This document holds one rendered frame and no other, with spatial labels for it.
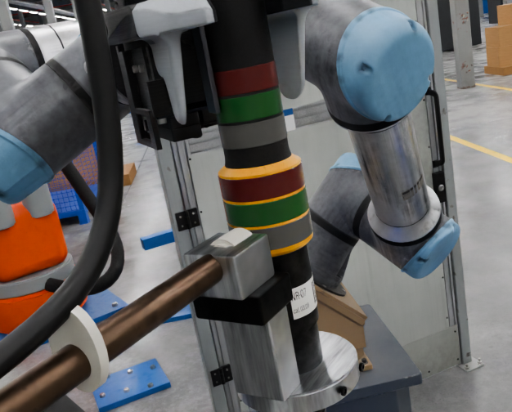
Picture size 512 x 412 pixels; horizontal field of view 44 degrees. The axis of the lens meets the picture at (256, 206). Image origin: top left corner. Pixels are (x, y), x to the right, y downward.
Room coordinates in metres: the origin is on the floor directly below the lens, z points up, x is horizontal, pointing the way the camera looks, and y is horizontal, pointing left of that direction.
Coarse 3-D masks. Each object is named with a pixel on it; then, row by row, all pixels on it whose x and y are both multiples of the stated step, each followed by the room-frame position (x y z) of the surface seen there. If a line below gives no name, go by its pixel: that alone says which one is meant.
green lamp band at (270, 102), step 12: (252, 96) 0.30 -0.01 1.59; (264, 96) 0.30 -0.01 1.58; (276, 96) 0.31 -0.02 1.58; (228, 108) 0.30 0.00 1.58; (240, 108) 0.30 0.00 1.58; (252, 108) 0.30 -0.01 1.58; (264, 108) 0.30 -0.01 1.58; (276, 108) 0.31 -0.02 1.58; (228, 120) 0.30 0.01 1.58; (240, 120) 0.30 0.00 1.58
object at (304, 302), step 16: (288, 256) 0.30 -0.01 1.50; (304, 256) 0.31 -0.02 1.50; (288, 272) 0.30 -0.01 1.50; (304, 272) 0.30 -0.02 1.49; (304, 288) 0.30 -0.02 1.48; (288, 304) 0.30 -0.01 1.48; (304, 304) 0.30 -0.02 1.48; (304, 320) 0.30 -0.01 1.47; (304, 336) 0.30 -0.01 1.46; (304, 352) 0.30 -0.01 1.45; (320, 352) 0.31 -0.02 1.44; (304, 368) 0.30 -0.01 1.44
